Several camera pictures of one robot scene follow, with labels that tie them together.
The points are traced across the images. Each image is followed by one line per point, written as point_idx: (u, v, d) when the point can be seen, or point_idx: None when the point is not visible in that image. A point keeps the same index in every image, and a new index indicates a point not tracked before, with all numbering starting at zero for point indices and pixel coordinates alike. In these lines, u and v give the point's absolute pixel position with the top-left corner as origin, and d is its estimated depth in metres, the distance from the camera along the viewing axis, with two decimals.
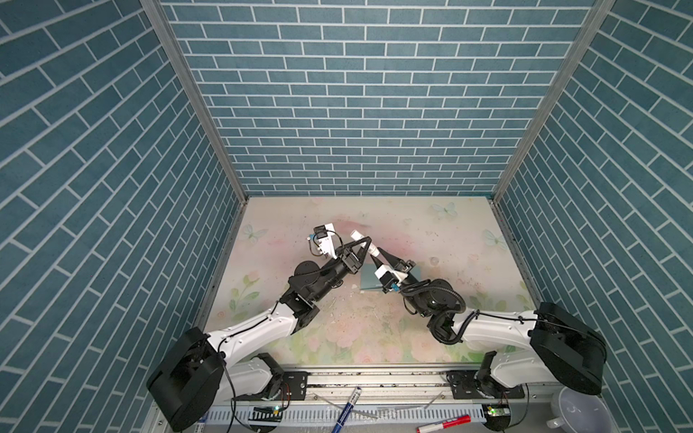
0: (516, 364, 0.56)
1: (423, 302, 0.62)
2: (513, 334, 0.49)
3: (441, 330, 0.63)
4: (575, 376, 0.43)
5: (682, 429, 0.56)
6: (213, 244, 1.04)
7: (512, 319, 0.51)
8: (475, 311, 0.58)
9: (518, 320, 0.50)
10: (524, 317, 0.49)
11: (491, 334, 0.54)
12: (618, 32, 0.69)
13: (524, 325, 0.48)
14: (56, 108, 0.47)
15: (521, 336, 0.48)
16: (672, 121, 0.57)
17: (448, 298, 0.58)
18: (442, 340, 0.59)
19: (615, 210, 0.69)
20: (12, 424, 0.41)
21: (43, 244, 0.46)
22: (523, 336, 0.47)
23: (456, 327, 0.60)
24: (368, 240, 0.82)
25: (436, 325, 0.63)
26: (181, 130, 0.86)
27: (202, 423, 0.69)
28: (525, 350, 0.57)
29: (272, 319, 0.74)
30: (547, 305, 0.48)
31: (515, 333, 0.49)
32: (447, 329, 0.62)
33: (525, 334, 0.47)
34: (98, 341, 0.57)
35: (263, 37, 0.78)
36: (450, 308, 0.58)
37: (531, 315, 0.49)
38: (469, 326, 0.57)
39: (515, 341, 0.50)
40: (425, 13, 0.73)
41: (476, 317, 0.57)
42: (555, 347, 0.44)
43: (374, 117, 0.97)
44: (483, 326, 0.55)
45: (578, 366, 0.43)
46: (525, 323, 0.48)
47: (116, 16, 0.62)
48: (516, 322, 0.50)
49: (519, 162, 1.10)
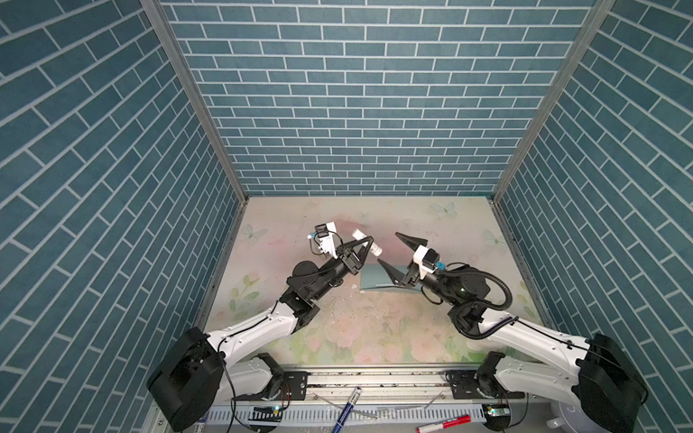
0: (531, 377, 0.55)
1: (451, 290, 0.59)
2: (556, 355, 0.46)
3: (463, 322, 0.60)
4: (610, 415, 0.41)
5: (682, 429, 0.56)
6: (213, 244, 1.04)
7: (559, 341, 0.47)
8: (512, 317, 0.54)
9: (565, 343, 0.46)
10: (573, 343, 0.46)
11: (523, 344, 0.51)
12: (618, 32, 0.69)
13: (572, 351, 0.45)
14: (56, 108, 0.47)
15: (565, 362, 0.45)
16: (672, 121, 0.57)
17: (479, 288, 0.55)
18: (461, 331, 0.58)
19: (615, 210, 0.69)
20: (12, 424, 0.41)
21: (43, 244, 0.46)
22: (568, 363, 0.44)
23: (485, 324, 0.56)
24: (369, 241, 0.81)
25: (457, 313, 0.60)
26: (181, 129, 0.85)
27: (202, 423, 0.69)
28: (549, 369, 0.54)
29: (271, 319, 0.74)
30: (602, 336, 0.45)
31: (559, 354, 0.46)
32: (468, 322, 0.59)
33: (572, 360, 0.44)
34: (98, 341, 0.57)
35: (263, 37, 0.78)
36: (479, 298, 0.55)
37: (580, 340, 0.46)
38: (502, 327, 0.54)
39: (548, 358, 0.48)
40: (425, 13, 0.73)
41: (511, 323, 0.53)
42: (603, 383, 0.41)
43: (374, 117, 0.97)
44: (518, 335, 0.51)
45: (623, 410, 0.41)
46: (573, 349, 0.45)
47: (116, 16, 0.62)
48: (562, 345, 0.46)
49: (519, 162, 1.10)
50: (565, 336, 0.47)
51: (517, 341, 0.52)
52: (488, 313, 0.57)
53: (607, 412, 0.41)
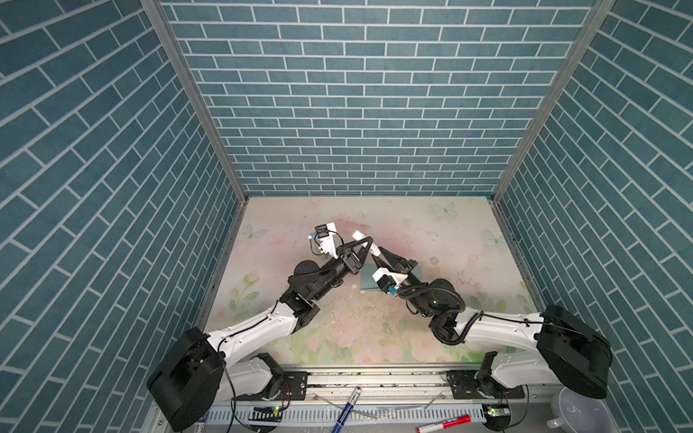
0: (521, 365, 0.56)
1: (425, 301, 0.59)
2: (519, 337, 0.49)
3: (443, 330, 0.62)
4: (581, 381, 0.43)
5: (681, 429, 0.56)
6: (213, 244, 1.04)
7: (519, 322, 0.50)
8: (479, 313, 0.58)
9: (524, 323, 0.49)
10: (530, 320, 0.49)
11: (494, 335, 0.54)
12: (618, 31, 0.69)
13: (531, 327, 0.48)
14: (56, 108, 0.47)
15: (527, 339, 0.47)
16: (672, 121, 0.57)
17: (449, 298, 0.58)
18: (444, 341, 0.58)
19: (615, 210, 0.69)
20: (11, 424, 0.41)
21: (42, 244, 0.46)
22: (530, 340, 0.47)
23: (459, 327, 0.59)
24: (369, 241, 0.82)
25: (437, 324, 0.63)
26: (182, 129, 0.86)
27: (202, 423, 0.69)
28: (525, 354, 0.56)
29: (271, 319, 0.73)
30: (553, 309, 0.47)
31: (521, 336, 0.48)
32: (448, 330, 0.62)
33: (531, 336, 0.46)
34: (98, 341, 0.57)
35: (262, 37, 0.78)
36: (453, 308, 0.58)
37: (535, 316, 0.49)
38: (473, 326, 0.57)
39: (518, 344, 0.51)
40: (425, 13, 0.73)
41: (479, 317, 0.57)
42: (561, 350, 0.43)
43: (374, 117, 0.97)
44: (485, 327, 0.54)
45: (585, 371, 0.42)
46: (531, 326, 0.48)
47: (116, 15, 0.63)
48: (522, 325, 0.49)
49: (519, 162, 1.10)
50: (522, 317, 0.50)
51: (488, 336, 0.55)
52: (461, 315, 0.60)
53: (576, 379, 0.43)
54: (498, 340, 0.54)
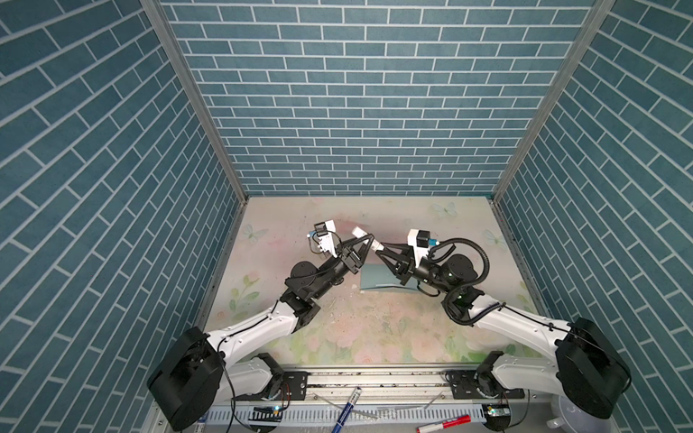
0: (526, 369, 0.55)
1: (440, 278, 0.64)
2: (538, 337, 0.47)
3: (455, 308, 0.62)
4: (590, 397, 0.41)
5: (682, 429, 0.56)
6: (213, 244, 1.04)
7: (540, 324, 0.48)
8: (499, 304, 0.56)
9: (547, 327, 0.48)
10: (554, 325, 0.47)
11: (510, 329, 0.53)
12: (618, 31, 0.69)
13: (553, 333, 0.46)
14: (57, 108, 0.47)
15: (546, 343, 0.46)
16: (672, 121, 0.57)
17: (465, 271, 0.58)
18: (452, 318, 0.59)
19: (615, 210, 0.69)
20: (11, 424, 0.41)
21: (42, 244, 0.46)
22: (549, 344, 0.45)
23: (474, 309, 0.58)
24: (369, 239, 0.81)
25: (448, 301, 0.63)
26: (181, 129, 0.85)
27: (202, 423, 0.69)
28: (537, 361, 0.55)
29: (271, 318, 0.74)
30: (584, 321, 0.45)
31: (540, 337, 0.47)
32: (460, 309, 0.62)
33: (551, 341, 0.45)
34: (98, 341, 0.57)
35: (263, 37, 0.78)
36: (466, 280, 0.57)
37: (560, 323, 0.47)
38: (490, 313, 0.56)
39: (534, 344, 0.49)
40: (425, 13, 0.73)
41: (499, 308, 0.55)
42: (580, 362, 0.42)
43: (374, 117, 0.97)
44: (504, 319, 0.53)
45: (598, 388, 0.42)
46: (554, 330, 0.46)
47: (116, 16, 0.62)
48: (544, 327, 0.48)
49: (519, 162, 1.10)
50: (548, 319, 0.49)
51: (503, 327, 0.54)
52: (478, 299, 0.60)
53: (584, 391, 0.42)
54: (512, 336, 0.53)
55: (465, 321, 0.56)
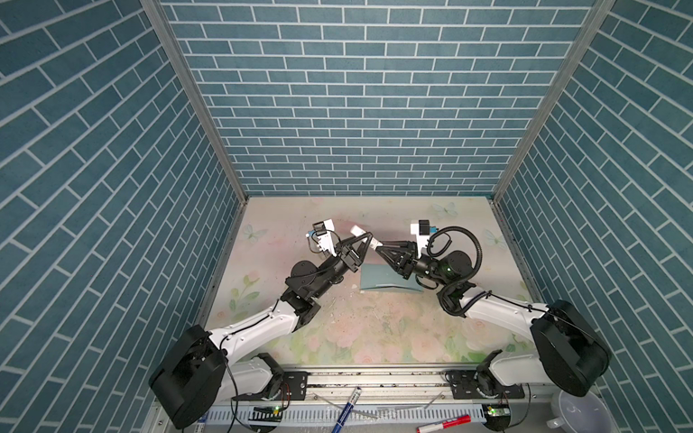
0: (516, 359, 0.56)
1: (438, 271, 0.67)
2: (517, 319, 0.50)
3: (448, 300, 0.65)
4: (565, 373, 0.43)
5: (682, 429, 0.56)
6: (213, 244, 1.04)
7: (521, 307, 0.51)
8: (487, 292, 0.59)
9: (526, 308, 0.50)
10: (533, 307, 0.50)
11: (494, 314, 0.56)
12: (618, 31, 0.69)
13: (531, 313, 0.48)
14: (57, 108, 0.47)
15: (523, 322, 0.48)
16: (672, 121, 0.57)
17: (462, 267, 0.60)
18: (446, 309, 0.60)
19: (615, 210, 0.69)
20: (12, 424, 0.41)
21: (42, 244, 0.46)
22: (527, 323, 0.46)
23: (463, 299, 0.62)
24: (369, 237, 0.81)
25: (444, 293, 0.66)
26: (182, 129, 0.86)
27: (202, 423, 0.69)
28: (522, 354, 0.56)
29: (272, 317, 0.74)
30: (563, 304, 0.47)
31: (520, 318, 0.49)
32: (453, 301, 0.65)
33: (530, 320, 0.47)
34: (98, 341, 0.57)
35: (262, 37, 0.78)
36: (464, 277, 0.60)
37: (540, 306, 0.49)
38: (477, 302, 0.59)
39: (515, 327, 0.51)
40: (425, 13, 0.73)
41: (486, 296, 0.58)
42: (555, 339, 0.44)
43: (374, 117, 0.97)
44: (490, 306, 0.56)
45: (570, 363, 0.43)
46: (532, 311, 0.49)
47: (116, 16, 0.62)
48: (524, 309, 0.50)
49: (519, 162, 1.10)
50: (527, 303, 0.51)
51: (488, 312, 0.57)
52: (469, 290, 0.63)
53: (559, 370, 0.44)
54: (498, 321, 0.55)
55: (457, 311, 0.65)
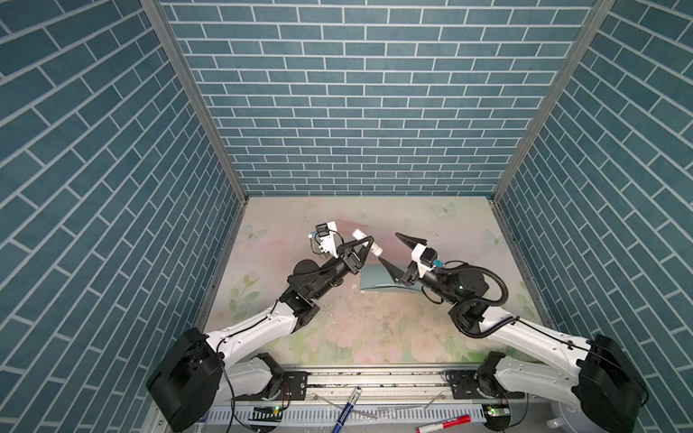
0: (534, 376, 0.55)
1: (449, 290, 0.59)
2: (557, 355, 0.46)
3: (463, 320, 0.60)
4: (611, 417, 0.41)
5: (682, 429, 0.56)
6: (213, 244, 1.04)
7: (559, 341, 0.47)
8: (513, 318, 0.54)
9: (566, 345, 0.46)
10: (574, 344, 0.46)
11: (525, 345, 0.51)
12: (618, 31, 0.69)
13: (573, 351, 0.45)
14: (57, 108, 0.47)
15: (566, 361, 0.44)
16: (672, 121, 0.57)
17: (476, 285, 0.55)
18: (461, 330, 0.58)
19: (615, 211, 0.69)
20: (12, 424, 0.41)
21: (43, 244, 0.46)
22: (568, 363, 0.44)
23: (485, 323, 0.56)
24: (369, 240, 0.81)
25: (458, 313, 0.60)
26: (181, 129, 0.85)
27: (202, 423, 0.69)
28: (548, 369, 0.55)
29: (271, 319, 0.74)
30: (602, 338, 0.45)
31: (559, 355, 0.45)
32: (469, 321, 0.59)
33: (572, 360, 0.44)
34: (98, 341, 0.57)
35: (263, 37, 0.78)
36: (478, 295, 0.54)
37: (580, 341, 0.46)
38: (502, 327, 0.54)
39: (549, 360, 0.48)
40: (425, 13, 0.73)
41: (512, 322, 0.54)
42: (604, 382, 0.41)
43: (374, 117, 0.97)
44: (519, 336, 0.51)
45: (621, 409, 0.41)
46: (573, 349, 0.45)
47: (116, 16, 0.62)
48: (563, 345, 0.46)
49: (519, 162, 1.10)
50: (566, 336, 0.47)
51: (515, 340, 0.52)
52: (490, 313, 0.57)
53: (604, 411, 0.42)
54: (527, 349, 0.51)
55: (474, 334, 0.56)
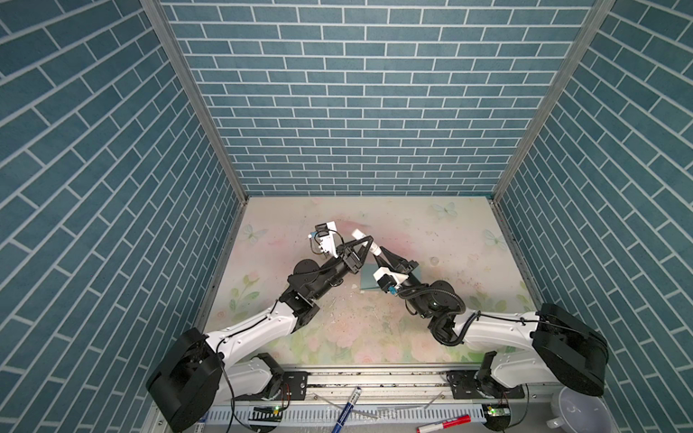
0: (518, 363, 0.56)
1: (424, 303, 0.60)
2: (515, 336, 0.49)
3: (442, 332, 0.63)
4: (578, 379, 0.43)
5: (681, 429, 0.56)
6: (213, 244, 1.04)
7: (514, 321, 0.50)
8: (476, 313, 0.58)
9: (520, 322, 0.49)
10: (526, 319, 0.49)
11: (493, 335, 0.54)
12: (618, 31, 0.69)
13: (526, 327, 0.48)
14: (56, 108, 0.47)
15: (522, 338, 0.48)
16: (672, 121, 0.57)
17: (449, 300, 0.58)
18: (442, 341, 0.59)
19: (615, 211, 0.69)
20: (11, 424, 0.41)
21: (43, 244, 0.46)
22: (526, 339, 0.47)
23: (457, 327, 0.60)
24: (369, 241, 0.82)
25: (437, 326, 0.63)
26: (182, 129, 0.86)
27: (202, 423, 0.69)
28: (525, 351, 0.57)
29: (271, 319, 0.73)
30: (548, 307, 0.48)
31: (518, 335, 0.48)
32: (448, 331, 0.62)
33: (527, 335, 0.47)
34: (98, 341, 0.57)
35: (262, 37, 0.78)
36: (451, 308, 0.58)
37: (531, 316, 0.49)
38: (470, 326, 0.57)
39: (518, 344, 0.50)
40: (425, 13, 0.73)
41: (476, 317, 0.57)
42: (558, 348, 0.44)
43: (374, 117, 0.97)
44: (485, 327, 0.54)
45: (581, 368, 0.43)
46: (526, 324, 0.48)
47: (116, 16, 0.62)
48: (518, 323, 0.49)
49: (519, 162, 1.10)
50: (518, 316, 0.51)
51: (485, 334, 0.55)
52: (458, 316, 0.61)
53: (573, 376, 0.44)
54: (496, 339, 0.54)
55: (455, 342, 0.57)
